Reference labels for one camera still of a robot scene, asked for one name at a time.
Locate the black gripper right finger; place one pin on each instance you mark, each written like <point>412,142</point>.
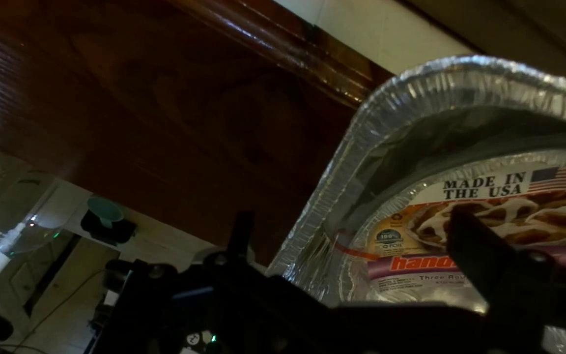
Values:
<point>491,262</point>

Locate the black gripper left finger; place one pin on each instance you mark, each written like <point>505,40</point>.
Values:
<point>240,235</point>

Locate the aluminium foil container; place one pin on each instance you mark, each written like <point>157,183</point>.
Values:
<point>393,130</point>

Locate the teal cap black base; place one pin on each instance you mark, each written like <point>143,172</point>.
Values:
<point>106,217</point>

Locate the dark wooden shelf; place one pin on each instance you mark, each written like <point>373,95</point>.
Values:
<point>131,99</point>

